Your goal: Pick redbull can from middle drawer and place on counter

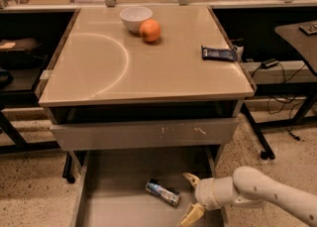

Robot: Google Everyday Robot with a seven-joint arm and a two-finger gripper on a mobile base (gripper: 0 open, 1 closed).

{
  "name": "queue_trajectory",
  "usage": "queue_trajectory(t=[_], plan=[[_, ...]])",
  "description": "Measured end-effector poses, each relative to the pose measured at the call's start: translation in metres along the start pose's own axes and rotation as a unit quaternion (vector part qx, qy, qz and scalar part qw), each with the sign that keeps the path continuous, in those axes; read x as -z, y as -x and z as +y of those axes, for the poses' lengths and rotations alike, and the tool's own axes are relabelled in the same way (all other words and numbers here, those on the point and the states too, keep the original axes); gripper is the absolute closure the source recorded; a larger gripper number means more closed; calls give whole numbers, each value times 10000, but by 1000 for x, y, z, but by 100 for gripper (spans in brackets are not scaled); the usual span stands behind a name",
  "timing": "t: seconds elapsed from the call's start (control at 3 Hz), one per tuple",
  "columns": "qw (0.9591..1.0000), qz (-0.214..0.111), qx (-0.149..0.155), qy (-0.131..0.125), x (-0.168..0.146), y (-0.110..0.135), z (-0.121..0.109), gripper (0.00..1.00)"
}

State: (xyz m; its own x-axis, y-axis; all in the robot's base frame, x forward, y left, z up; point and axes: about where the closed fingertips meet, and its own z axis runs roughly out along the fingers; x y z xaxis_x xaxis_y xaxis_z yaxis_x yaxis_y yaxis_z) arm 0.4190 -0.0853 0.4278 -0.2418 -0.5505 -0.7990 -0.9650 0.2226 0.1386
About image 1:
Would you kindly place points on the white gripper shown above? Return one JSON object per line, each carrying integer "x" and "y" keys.
{"x": 204, "y": 192}

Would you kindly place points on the blue silver redbull can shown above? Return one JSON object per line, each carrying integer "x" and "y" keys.
{"x": 168, "y": 195}

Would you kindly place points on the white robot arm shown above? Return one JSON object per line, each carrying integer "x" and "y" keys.
{"x": 248, "y": 186}

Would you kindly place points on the grey top drawer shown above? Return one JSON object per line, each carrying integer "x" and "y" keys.
{"x": 145, "y": 134}

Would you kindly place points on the open grey middle drawer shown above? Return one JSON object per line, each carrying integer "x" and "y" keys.
{"x": 112, "y": 190}

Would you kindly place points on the grey drawer cabinet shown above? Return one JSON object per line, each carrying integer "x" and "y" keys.
{"x": 105, "y": 74}

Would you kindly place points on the dark blue snack packet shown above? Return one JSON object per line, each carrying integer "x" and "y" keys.
{"x": 218, "y": 54}

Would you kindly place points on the black power adapter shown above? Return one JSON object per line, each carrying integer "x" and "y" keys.
{"x": 269, "y": 63}

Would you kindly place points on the orange fruit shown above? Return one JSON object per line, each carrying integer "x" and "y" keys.
{"x": 150, "y": 30}

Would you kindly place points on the dark round side table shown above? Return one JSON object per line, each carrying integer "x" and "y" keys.
{"x": 305, "y": 45}

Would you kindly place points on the white bowl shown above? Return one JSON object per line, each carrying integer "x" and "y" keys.
{"x": 134, "y": 17}

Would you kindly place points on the black remote keypad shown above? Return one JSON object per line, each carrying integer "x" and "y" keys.
{"x": 309, "y": 28}

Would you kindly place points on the black table leg frame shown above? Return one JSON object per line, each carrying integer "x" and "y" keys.
{"x": 308, "y": 90}

